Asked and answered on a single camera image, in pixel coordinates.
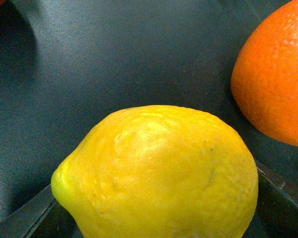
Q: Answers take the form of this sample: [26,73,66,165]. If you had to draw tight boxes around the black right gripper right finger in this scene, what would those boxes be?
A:
[243,161,298,238]

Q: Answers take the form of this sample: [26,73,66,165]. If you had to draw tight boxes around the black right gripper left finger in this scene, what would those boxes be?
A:
[0,185,65,238]

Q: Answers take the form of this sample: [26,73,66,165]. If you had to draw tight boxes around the large orange front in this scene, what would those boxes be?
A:
[231,0,298,146]

